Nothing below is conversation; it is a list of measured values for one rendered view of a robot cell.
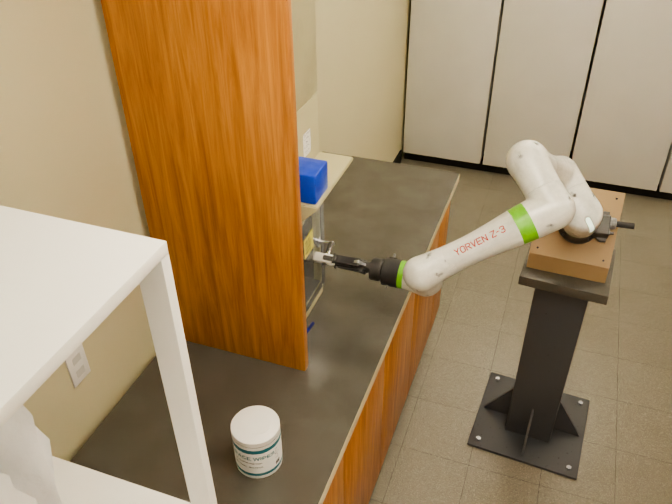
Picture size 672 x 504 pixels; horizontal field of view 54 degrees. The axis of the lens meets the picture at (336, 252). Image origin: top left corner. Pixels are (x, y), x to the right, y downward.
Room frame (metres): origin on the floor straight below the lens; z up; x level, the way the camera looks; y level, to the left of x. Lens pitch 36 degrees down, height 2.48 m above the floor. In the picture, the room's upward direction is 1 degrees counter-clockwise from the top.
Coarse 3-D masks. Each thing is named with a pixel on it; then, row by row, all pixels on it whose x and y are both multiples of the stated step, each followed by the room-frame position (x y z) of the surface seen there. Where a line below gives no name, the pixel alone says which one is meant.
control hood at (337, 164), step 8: (320, 152) 1.89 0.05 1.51; (328, 160) 1.83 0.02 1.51; (336, 160) 1.83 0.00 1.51; (344, 160) 1.83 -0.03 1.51; (352, 160) 1.85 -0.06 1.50; (328, 168) 1.78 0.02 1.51; (336, 168) 1.78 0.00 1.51; (344, 168) 1.78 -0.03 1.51; (328, 176) 1.73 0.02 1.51; (336, 176) 1.73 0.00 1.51; (328, 184) 1.69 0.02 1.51; (328, 192) 1.65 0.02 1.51; (320, 200) 1.60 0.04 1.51; (304, 208) 1.57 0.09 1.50; (312, 208) 1.56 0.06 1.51; (304, 216) 1.57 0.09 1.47
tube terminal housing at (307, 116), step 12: (312, 96) 1.86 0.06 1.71; (300, 108) 1.77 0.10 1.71; (312, 108) 1.85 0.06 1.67; (300, 120) 1.77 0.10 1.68; (312, 120) 1.85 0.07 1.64; (300, 132) 1.76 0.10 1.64; (312, 132) 1.85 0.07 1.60; (300, 144) 1.76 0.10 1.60; (312, 144) 1.84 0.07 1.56; (300, 156) 1.75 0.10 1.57; (312, 156) 1.84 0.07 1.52
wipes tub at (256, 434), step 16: (240, 416) 1.18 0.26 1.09; (256, 416) 1.18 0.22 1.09; (272, 416) 1.18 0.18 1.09; (240, 432) 1.13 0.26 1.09; (256, 432) 1.13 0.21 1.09; (272, 432) 1.13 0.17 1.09; (240, 448) 1.10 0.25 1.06; (256, 448) 1.09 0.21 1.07; (272, 448) 1.11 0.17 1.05; (240, 464) 1.11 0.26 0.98; (256, 464) 1.09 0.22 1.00; (272, 464) 1.11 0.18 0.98
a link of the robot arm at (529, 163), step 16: (528, 144) 1.75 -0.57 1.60; (512, 160) 1.73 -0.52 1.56; (528, 160) 1.71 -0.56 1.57; (544, 160) 1.71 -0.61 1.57; (560, 160) 1.93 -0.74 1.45; (512, 176) 1.73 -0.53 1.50; (528, 176) 1.68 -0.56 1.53; (544, 176) 1.67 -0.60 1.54; (560, 176) 1.89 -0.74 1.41; (576, 176) 1.98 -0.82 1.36; (528, 192) 1.66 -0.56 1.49
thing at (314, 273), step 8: (320, 208) 1.86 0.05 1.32; (312, 216) 1.79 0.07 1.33; (320, 216) 1.86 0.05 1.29; (304, 224) 1.73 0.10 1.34; (312, 224) 1.79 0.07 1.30; (320, 224) 1.85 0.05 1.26; (304, 232) 1.73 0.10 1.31; (320, 232) 1.85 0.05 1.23; (312, 248) 1.78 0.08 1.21; (320, 248) 1.85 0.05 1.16; (304, 256) 1.72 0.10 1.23; (312, 256) 1.78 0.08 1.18; (304, 264) 1.72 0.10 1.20; (312, 264) 1.78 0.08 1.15; (320, 264) 1.85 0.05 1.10; (304, 272) 1.71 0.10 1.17; (312, 272) 1.78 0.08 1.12; (320, 272) 1.84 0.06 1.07; (304, 280) 1.71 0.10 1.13; (312, 280) 1.77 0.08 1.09; (320, 280) 1.84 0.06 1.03; (312, 288) 1.77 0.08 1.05; (320, 288) 1.84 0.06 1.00; (312, 296) 1.77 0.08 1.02
